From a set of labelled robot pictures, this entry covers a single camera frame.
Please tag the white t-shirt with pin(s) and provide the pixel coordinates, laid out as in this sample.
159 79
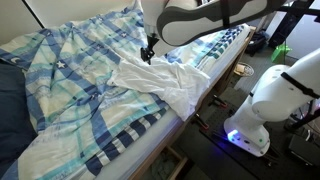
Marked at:
160 80

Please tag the wooden open drawer box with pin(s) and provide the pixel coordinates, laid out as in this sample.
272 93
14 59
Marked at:
180 163

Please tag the black box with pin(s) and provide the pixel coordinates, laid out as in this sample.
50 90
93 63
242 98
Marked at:
305 150

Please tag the wooden bed frame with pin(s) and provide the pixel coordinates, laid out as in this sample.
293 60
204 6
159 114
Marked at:
230 65

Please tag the blue checked duvet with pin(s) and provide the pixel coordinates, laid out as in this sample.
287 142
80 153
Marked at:
73 100

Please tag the white mattress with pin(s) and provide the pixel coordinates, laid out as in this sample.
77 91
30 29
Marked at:
146 146

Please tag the orange black clamp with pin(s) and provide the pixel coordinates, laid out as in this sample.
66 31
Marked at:
202 122
220 102

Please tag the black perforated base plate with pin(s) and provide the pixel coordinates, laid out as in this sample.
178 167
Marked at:
216 133

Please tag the black metal stand frame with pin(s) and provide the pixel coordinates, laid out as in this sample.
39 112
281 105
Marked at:
290 20

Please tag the green cloth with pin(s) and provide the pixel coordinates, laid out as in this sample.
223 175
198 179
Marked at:
163 168

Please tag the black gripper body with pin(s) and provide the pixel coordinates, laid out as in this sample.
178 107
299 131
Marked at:
152 41

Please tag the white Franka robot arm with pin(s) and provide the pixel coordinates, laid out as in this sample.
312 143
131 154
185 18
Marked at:
273 100

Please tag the black bag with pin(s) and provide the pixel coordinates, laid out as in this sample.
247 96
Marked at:
257 43

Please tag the black tripod stand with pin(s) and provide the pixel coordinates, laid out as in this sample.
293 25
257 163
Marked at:
301 120

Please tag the dark blue pillow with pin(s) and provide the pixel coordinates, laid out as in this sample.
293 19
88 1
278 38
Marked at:
13 116

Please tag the bright green bag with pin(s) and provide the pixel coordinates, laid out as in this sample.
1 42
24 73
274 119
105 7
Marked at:
280 53

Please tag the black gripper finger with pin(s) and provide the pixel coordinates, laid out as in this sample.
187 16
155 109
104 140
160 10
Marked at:
151 56
144 55

